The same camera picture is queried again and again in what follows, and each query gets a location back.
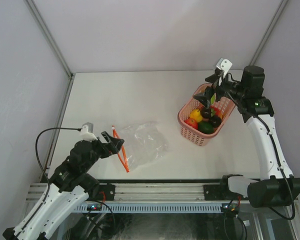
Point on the light green fake apple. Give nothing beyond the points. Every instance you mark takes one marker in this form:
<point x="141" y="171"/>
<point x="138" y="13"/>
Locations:
<point x="213" y="99"/>

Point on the black fake fruit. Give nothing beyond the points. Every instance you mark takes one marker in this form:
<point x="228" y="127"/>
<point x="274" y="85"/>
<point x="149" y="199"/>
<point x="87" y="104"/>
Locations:
<point x="206" y="113"/>
<point x="215" y="121"/>

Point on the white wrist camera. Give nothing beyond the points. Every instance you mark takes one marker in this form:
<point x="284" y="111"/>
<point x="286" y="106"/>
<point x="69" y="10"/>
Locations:
<point x="224" y="65"/>
<point x="86" y="132"/>

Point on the clear zip top bag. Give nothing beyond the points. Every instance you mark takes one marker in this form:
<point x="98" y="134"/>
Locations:
<point x="143" y="144"/>

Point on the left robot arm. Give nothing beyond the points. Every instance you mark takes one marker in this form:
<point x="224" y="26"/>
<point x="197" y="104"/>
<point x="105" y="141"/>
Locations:
<point x="68" y="187"/>

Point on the aluminium front rail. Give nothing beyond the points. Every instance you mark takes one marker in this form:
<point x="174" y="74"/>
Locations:
<point x="160" y="192"/>

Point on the red fake apple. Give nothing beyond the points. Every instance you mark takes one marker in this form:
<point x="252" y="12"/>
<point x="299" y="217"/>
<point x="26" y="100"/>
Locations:
<point x="192" y="123"/>

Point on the yellow fake pear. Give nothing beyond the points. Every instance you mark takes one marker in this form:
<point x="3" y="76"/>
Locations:
<point x="196" y="115"/>

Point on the pink plastic basket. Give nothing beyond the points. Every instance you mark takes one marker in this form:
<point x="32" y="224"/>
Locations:
<point x="195" y="136"/>

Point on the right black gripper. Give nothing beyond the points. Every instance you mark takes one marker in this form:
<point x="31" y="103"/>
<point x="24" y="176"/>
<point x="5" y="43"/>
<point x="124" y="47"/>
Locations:
<point x="205" y="97"/>

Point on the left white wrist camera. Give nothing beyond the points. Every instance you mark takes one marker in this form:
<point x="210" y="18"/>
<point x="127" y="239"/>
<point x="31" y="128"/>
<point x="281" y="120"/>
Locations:
<point x="86" y="132"/>

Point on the grey slotted cable duct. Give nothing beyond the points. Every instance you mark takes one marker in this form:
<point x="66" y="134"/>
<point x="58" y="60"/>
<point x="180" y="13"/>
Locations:
<point x="151" y="208"/>

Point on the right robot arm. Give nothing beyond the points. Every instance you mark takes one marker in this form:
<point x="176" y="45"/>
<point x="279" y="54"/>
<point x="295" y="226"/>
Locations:
<point x="277" y="186"/>

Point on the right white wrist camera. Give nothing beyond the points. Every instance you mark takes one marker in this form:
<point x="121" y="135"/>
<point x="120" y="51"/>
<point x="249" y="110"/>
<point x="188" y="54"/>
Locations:
<point x="224" y="65"/>

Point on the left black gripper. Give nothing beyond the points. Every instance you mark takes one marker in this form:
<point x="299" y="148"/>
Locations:
<point x="112" y="147"/>

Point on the red yellow fake peach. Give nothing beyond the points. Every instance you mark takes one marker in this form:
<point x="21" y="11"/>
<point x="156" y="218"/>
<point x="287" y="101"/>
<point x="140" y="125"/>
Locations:
<point x="218" y="112"/>

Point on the dark green fake fruit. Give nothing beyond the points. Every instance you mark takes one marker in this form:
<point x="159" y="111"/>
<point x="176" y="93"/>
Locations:
<point x="205" y="127"/>

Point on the right aluminium frame post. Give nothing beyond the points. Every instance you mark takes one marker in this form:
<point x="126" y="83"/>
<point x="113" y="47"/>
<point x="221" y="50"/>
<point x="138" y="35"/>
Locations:
<point x="283" y="4"/>

